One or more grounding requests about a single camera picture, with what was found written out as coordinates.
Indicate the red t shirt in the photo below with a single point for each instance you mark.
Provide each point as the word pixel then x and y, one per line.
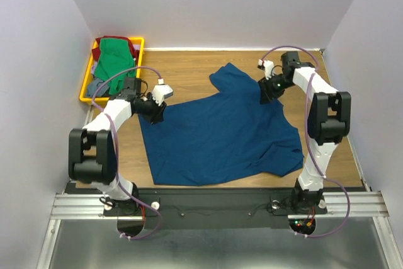
pixel 134 49

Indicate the aluminium frame rail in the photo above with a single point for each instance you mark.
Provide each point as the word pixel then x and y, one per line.
pixel 68 207

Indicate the blue t shirt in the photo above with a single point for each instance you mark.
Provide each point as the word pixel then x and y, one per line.
pixel 223 137

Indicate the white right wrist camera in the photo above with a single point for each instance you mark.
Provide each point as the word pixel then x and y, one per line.
pixel 267 66

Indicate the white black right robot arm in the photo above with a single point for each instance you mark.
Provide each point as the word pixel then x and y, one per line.
pixel 327 120

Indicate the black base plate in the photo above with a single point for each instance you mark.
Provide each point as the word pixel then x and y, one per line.
pixel 216 208

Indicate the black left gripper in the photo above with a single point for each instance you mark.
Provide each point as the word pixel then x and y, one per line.
pixel 157 115

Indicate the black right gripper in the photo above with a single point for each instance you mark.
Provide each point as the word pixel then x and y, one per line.
pixel 267 92

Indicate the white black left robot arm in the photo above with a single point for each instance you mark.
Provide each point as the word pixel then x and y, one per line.
pixel 93 158

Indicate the grey t shirt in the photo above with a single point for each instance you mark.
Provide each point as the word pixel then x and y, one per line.
pixel 93 87

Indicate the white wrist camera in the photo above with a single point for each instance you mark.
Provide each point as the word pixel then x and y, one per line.
pixel 161 92
pixel 267 66

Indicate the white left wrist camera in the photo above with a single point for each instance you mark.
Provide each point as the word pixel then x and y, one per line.
pixel 161 92

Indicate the green t shirt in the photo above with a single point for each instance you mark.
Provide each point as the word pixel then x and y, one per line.
pixel 115 57

